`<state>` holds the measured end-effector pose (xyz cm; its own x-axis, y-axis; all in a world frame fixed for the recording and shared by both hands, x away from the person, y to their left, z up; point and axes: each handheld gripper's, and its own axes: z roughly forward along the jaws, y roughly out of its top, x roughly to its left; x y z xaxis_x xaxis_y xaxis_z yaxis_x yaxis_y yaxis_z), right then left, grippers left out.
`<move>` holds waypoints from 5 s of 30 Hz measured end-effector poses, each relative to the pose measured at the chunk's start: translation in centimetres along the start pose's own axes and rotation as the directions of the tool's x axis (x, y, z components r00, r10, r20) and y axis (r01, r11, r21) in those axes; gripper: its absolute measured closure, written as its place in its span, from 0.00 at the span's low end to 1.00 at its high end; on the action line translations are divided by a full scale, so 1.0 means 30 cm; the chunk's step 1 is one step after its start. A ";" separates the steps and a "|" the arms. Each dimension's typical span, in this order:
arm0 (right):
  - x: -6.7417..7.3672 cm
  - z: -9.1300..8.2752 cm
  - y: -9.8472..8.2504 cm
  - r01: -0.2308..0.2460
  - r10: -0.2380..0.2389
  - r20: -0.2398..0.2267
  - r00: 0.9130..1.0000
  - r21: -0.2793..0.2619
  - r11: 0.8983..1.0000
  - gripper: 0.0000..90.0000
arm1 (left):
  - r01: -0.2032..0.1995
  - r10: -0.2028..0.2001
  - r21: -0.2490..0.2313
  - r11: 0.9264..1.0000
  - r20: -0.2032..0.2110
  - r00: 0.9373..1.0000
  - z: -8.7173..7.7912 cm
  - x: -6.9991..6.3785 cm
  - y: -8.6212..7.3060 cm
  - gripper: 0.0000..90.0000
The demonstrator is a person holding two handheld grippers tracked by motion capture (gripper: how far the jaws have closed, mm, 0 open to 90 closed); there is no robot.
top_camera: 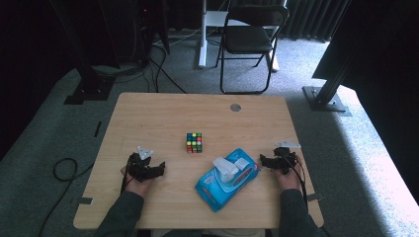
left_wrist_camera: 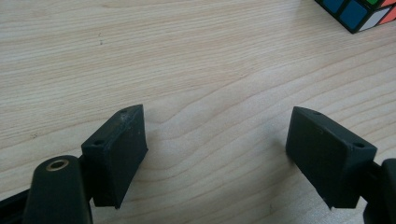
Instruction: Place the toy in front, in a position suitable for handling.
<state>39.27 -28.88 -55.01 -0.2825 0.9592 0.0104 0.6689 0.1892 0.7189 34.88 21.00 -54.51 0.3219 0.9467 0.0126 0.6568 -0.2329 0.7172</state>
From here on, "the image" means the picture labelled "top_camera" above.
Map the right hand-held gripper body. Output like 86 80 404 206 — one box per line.
273 140 301 176

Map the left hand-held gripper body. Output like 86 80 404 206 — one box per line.
126 146 156 183

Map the multicoloured puzzle cube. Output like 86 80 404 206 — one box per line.
186 132 204 154

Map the white wet wipe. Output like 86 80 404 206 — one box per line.
211 157 240 184

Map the blue wet wipes pack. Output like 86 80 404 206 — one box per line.
194 147 261 213

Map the person's right hand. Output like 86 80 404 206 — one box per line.
274 158 304 192

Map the person's left hand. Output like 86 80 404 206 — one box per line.
121 166 154 198

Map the black metal stand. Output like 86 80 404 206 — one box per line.
48 0 117 106
301 48 353 117

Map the black folding chair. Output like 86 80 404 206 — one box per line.
215 3 291 96

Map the dark equipment cabinet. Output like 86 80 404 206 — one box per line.
131 0 171 63

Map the dark pleated curtain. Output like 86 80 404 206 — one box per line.
283 0 351 43

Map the left hand-held gripper cable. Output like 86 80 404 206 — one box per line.
120 163 136 196

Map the hand-held gripper cable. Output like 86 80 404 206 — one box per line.
120 163 136 196
282 153 309 211

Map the right hand-held gripper cable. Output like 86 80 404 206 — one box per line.
282 153 309 211

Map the black floor cable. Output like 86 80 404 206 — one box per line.
38 157 96 237
148 43 188 95

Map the white floor cable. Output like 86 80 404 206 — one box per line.
153 28 203 47

